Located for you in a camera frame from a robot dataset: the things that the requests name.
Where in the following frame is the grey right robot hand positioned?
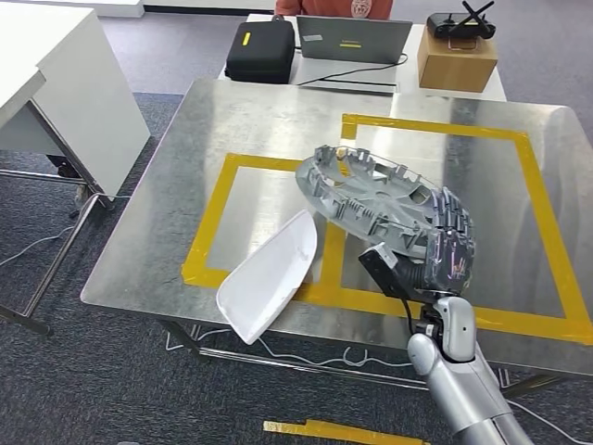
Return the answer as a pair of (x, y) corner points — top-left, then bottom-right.
(422, 185), (478, 298)

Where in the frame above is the grey plastic wheel cover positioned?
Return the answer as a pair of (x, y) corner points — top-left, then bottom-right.
(295, 145), (448, 254)

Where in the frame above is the white plastic cover part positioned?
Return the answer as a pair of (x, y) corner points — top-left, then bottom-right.
(216, 209), (319, 347)

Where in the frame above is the metal workbench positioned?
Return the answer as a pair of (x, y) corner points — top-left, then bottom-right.
(79, 78), (593, 398)

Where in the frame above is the white desk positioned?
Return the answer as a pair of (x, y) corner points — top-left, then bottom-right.
(217, 13), (509, 104)
(0, 5), (152, 337)

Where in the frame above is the brown cardboard box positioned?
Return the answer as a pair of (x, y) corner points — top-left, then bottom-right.
(416, 25), (499, 94)

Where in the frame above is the yellow floor tape strip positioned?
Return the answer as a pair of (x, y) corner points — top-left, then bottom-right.
(263, 419), (431, 445)

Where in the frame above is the black remote controller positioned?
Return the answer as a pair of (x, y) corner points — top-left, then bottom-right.
(426, 0), (497, 42)

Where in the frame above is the grey laptop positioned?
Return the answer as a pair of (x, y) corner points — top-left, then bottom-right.
(296, 15), (414, 65)

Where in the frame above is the person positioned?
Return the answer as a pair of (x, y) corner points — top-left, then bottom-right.
(274, 0), (395, 20)

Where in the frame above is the small yellow tape rectangle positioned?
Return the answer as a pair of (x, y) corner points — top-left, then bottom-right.
(181, 152), (348, 307)

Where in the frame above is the black carrying case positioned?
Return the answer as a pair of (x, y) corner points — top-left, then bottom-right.
(225, 17), (296, 85)

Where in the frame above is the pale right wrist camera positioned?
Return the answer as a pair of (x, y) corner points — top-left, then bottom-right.
(358, 242), (401, 302)

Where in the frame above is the white floor cable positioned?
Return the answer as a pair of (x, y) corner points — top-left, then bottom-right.
(507, 399), (593, 445)
(0, 225), (75, 268)
(164, 328), (414, 370)

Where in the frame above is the black laptop cable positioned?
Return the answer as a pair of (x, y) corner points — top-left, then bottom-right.
(296, 53), (410, 87)

